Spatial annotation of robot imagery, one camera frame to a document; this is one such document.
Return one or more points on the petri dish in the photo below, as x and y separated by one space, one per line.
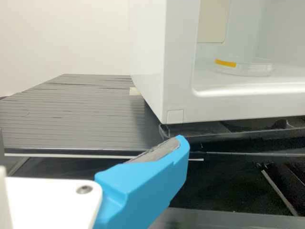
247 69

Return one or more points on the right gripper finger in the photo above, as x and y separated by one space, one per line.
143 186

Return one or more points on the white incubator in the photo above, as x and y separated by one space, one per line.
162 59

